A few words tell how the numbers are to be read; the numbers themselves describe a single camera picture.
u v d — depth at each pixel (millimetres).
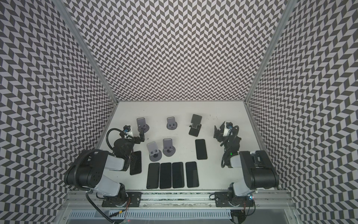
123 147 684
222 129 930
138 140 805
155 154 827
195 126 937
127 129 748
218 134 802
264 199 752
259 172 444
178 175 810
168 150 859
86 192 481
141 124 963
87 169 444
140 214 693
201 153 891
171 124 982
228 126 741
